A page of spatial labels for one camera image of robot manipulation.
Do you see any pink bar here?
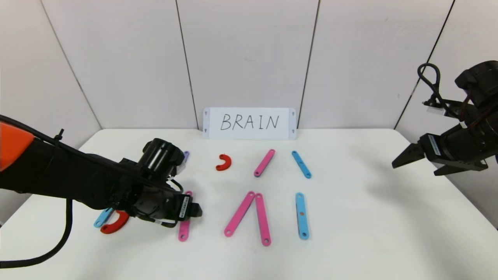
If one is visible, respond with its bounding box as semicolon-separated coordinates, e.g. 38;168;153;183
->
224;191;256;237
254;149;276;178
255;193;272;246
178;191;193;242

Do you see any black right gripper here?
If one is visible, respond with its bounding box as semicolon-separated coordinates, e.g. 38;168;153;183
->
391;123;488;176

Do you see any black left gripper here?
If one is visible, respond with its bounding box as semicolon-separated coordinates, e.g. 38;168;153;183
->
146;186;203;223

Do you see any long blue flat bar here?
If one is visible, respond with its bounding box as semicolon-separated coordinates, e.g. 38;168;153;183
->
93;207;114;228

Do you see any short blue flat bar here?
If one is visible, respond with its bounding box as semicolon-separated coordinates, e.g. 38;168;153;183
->
292;151;312;179

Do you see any looped black cable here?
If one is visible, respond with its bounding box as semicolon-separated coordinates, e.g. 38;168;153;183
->
417;63;459;117

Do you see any white BRAIN sign card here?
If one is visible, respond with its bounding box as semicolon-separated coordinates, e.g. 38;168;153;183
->
203;108;297;140

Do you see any large red arc piece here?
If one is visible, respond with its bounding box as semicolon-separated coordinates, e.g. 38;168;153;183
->
100;210;130;235

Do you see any small red arc piece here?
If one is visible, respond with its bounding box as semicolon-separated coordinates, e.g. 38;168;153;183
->
216;154;232;172

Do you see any blue bar with three holes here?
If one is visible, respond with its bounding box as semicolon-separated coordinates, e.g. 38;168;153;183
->
295;192;310;240

